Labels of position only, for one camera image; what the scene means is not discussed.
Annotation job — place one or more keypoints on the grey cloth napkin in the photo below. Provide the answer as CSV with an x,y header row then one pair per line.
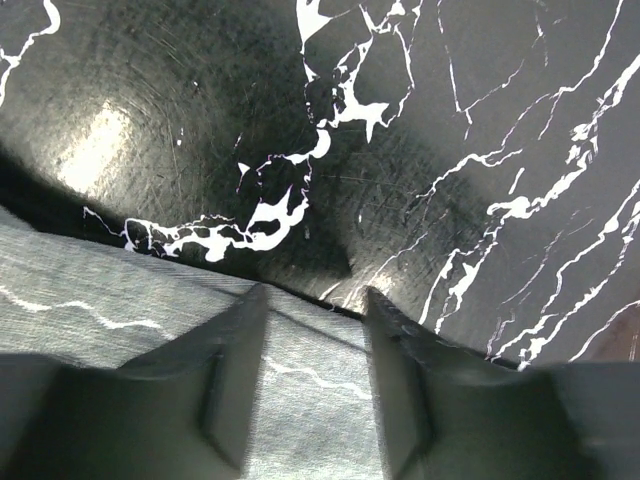
x,y
119,366

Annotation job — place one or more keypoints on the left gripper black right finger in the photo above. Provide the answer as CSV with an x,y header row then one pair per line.
x,y
446,413

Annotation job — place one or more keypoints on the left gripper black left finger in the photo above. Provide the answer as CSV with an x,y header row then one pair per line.
x,y
180,411

